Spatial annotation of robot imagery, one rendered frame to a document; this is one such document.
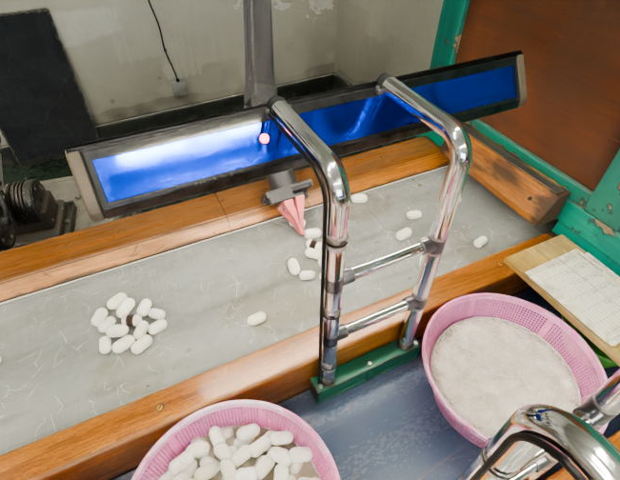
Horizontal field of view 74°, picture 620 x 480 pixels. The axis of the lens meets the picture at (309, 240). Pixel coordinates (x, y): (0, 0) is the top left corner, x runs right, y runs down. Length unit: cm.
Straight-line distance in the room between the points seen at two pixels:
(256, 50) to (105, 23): 178
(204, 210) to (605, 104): 76
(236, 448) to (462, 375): 36
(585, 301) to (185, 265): 72
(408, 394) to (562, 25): 69
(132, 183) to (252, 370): 33
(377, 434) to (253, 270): 36
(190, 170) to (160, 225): 43
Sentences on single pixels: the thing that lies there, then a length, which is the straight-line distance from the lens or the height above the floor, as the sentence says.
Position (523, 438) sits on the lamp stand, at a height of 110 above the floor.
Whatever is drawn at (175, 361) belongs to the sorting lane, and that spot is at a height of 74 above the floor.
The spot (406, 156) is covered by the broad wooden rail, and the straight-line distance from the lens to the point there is 108.
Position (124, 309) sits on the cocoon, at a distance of 78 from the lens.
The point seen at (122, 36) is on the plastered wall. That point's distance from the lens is 267.
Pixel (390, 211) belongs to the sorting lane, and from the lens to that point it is 93.
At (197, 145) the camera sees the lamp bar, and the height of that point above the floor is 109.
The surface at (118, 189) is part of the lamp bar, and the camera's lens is 48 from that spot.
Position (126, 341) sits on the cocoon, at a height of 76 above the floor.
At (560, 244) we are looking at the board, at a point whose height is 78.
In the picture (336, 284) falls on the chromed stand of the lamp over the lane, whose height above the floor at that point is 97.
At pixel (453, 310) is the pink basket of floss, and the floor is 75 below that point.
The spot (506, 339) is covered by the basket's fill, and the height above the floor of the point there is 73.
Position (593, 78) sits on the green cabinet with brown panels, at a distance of 88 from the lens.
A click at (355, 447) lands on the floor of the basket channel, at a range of 70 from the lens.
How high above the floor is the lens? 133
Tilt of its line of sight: 44 degrees down
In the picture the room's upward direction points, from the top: straight up
